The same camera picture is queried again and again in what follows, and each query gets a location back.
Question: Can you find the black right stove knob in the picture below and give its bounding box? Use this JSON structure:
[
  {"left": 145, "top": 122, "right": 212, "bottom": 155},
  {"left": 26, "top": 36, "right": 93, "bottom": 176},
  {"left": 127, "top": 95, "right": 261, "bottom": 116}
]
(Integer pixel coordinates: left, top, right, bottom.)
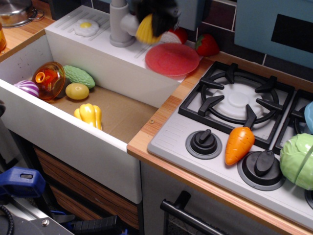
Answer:
[{"left": 237, "top": 150, "right": 285, "bottom": 191}]

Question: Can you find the black burner grate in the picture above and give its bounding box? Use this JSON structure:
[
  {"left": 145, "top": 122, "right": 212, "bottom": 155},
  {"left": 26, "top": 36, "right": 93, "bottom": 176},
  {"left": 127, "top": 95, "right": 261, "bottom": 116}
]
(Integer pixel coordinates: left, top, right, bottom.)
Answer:
[
  {"left": 179, "top": 62, "right": 295, "bottom": 151},
  {"left": 273, "top": 90, "right": 313, "bottom": 155}
]

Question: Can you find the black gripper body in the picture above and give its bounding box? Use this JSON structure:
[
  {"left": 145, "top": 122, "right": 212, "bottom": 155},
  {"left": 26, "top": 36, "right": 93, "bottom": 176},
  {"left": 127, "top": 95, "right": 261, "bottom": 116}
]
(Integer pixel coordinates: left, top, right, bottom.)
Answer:
[{"left": 134, "top": 0, "right": 180, "bottom": 28}]

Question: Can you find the red toy strawberry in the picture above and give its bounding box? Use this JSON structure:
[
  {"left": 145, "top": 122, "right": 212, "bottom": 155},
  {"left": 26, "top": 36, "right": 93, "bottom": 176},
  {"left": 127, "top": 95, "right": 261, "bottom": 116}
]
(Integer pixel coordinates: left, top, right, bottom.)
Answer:
[{"left": 195, "top": 34, "right": 220, "bottom": 56}]

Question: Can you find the grey toy stove top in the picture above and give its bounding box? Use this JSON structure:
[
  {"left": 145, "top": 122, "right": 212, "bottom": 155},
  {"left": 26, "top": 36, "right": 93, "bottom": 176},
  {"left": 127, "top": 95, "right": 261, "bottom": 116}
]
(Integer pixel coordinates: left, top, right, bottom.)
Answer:
[{"left": 147, "top": 60, "right": 313, "bottom": 231}]

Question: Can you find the red white toy bread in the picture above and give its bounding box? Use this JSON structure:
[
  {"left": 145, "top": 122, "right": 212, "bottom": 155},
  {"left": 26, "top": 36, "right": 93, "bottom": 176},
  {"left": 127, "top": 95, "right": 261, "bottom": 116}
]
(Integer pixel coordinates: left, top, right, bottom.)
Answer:
[{"left": 160, "top": 27, "right": 188, "bottom": 44}]

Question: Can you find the steel pot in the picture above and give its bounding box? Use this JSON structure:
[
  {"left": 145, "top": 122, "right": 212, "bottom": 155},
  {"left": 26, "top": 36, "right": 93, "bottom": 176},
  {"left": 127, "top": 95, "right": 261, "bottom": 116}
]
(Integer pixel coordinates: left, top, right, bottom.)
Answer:
[{"left": 0, "top": 0, "right": 45, "bottom": 28}]

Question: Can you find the orange toy carrot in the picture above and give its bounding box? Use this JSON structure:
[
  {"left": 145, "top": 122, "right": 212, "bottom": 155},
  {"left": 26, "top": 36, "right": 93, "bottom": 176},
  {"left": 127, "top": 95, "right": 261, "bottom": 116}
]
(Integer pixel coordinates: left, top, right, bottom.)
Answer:
[{"left": 225, "top": 127, "right": 255, "bottom": 165}]

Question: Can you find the yellow toy bell pepper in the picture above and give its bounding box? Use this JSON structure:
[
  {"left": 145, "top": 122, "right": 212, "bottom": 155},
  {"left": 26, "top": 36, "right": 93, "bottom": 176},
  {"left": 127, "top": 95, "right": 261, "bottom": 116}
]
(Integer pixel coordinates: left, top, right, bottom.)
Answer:
[{"left": 74, "top": 103, "right": 102, "bottom": 130}]

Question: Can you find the black oven door handle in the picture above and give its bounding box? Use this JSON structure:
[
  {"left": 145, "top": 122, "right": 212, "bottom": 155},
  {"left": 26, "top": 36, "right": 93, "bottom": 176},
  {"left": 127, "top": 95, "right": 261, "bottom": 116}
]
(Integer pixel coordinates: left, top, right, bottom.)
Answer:
[{"left": 160, "top": 190, "right": 226, "bottom": 235}]

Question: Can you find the orange transparent cup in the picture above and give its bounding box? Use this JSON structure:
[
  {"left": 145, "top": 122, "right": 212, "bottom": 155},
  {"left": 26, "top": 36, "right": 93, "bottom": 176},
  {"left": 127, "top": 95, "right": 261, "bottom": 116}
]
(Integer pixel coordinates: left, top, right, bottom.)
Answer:
[{"left": 0, "top": 24, "right": 6, "bottom": 51}]

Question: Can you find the yellow toy corn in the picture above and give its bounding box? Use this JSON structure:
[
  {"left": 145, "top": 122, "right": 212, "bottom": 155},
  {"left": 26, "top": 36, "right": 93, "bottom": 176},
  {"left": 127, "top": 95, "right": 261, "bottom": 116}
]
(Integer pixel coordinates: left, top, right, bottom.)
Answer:
[{"left": 135, "top": 14, "right": 161, "bottom": 45}]

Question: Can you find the black left stove knob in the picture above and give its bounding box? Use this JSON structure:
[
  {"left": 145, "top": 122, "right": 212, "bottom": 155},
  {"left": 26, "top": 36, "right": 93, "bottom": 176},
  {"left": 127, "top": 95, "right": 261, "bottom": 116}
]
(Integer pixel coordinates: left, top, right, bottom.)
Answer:
[{"left": 185, "top": 129, "right": 223, "bottom": 160}]

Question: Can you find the light blue bowl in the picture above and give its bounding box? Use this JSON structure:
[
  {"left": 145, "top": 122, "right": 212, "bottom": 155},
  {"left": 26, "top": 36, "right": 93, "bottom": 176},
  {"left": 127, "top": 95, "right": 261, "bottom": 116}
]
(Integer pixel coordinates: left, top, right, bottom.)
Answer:
[{"left": 304, "top": 102, "right": 313, "bottom": 133}]

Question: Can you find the black stove knob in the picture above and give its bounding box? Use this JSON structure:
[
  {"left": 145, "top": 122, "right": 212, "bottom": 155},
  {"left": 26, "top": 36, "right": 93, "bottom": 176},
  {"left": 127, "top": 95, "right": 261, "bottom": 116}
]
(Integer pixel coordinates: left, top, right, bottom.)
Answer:
[
  {"left": 237, "top": 150, "right": 285, "bottom": 191},
  {"left": 185, "top": 129, "right": 223, "bottom": 160}
]

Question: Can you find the yellow toy potato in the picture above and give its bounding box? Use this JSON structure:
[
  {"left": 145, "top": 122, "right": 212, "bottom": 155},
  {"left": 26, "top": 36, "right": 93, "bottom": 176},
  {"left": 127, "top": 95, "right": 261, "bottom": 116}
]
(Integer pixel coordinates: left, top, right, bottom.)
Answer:
[{"left": 66, "top": 83, "right": 89, "bottom": 100}]

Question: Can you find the pink round plate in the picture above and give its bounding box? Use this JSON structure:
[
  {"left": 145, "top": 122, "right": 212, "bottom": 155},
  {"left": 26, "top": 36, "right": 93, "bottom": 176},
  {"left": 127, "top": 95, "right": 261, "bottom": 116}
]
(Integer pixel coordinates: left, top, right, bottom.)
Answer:
[{"left": 145, "top": 43, "right": 200, "bottom": 77}]

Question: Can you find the green toy bitter gourd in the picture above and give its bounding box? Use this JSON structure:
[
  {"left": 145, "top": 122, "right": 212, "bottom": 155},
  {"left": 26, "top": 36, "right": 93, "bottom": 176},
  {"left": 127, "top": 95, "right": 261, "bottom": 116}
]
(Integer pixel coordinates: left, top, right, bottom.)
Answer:
[{"left": 63, "top": 65, "right": 95, "bottom": 89}]

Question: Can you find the grey toy faucet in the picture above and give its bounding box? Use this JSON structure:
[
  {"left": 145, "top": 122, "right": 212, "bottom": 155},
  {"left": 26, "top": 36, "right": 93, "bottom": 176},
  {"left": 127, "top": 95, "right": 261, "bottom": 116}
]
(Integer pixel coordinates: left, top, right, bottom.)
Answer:
[{"left": 110, "top": 0, "right": 139, "bottom": 47}]

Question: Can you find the purple striped toy onion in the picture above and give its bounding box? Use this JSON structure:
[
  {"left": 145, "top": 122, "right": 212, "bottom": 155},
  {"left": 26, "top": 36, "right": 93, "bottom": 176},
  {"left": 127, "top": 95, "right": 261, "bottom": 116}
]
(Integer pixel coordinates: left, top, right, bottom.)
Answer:
[{"left": 14, "top": 80, "right": 39, "bottom": 97}]

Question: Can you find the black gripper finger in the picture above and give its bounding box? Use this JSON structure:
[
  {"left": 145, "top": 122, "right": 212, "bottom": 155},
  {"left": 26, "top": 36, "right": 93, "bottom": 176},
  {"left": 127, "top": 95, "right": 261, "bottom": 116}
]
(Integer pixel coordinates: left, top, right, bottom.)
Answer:
[
  {"left": 152, "top": 14, "right": 175, "bottom": 37},
  {"left": 135, "top": 6, "right": 150, "bottom": 23}
]

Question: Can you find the white toy sink basin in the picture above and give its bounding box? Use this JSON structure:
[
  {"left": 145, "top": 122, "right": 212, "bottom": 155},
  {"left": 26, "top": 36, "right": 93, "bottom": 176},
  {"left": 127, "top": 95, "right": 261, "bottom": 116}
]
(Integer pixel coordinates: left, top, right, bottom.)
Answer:
[{"left": 0, "top": 6, "right": 183, "bottom": 204}]

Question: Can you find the toy fried egg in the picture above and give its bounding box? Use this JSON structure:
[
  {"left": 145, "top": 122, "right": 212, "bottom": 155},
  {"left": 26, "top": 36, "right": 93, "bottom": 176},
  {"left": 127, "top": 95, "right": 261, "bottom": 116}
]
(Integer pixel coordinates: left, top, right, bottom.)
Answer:
[{"left": 73, "top": 19, "right": 99, "bottom": 37}]

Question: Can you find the green toy cabbage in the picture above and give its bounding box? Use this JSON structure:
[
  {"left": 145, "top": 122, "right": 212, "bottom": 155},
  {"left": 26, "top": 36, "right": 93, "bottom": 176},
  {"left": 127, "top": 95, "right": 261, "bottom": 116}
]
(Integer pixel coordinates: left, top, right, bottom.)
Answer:
[{"left": 280, "top": 133, "right": 313, "bottom": 190}]

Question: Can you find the blue clamp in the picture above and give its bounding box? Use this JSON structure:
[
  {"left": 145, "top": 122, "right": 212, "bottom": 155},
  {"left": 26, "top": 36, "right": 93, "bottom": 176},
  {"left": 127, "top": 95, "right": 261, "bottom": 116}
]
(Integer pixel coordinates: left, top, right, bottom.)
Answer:
[{"left": 0, "top": 166, "right": 46, "bottom": 199}]

